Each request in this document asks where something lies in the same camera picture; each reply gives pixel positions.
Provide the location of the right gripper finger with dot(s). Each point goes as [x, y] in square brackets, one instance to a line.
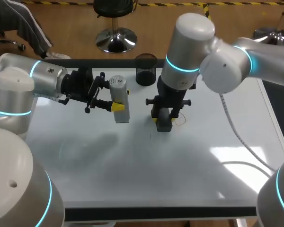
[154, 116]
[174, 115]

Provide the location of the person's legs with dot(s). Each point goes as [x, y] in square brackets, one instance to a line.
[30, 26]

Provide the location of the black stool with chrome base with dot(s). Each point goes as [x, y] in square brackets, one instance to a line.
[115, 35]

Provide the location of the large whiteboard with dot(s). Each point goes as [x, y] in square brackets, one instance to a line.
[142, 160]

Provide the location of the office chair base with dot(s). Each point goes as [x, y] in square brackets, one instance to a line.
[4, 40]

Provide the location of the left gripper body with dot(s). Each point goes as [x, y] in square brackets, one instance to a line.
[79, 85]

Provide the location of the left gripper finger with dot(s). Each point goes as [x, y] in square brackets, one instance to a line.
[105, 84]
[106, 105]

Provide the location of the dark grey eraser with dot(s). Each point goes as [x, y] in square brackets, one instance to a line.
[164, 121]

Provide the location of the grey hand-held probe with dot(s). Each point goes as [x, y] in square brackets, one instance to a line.
[119, 99]

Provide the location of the black mesh cup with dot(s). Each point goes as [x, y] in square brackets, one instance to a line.
[145, 71]

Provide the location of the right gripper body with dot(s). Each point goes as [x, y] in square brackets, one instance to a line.
[171, 95]

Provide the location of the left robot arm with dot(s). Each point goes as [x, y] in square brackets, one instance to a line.
[11, 99]

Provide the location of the chrome stool base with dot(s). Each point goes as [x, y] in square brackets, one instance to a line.
[273, 33]

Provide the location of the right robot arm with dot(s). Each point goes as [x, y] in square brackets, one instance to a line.
[227, 61]

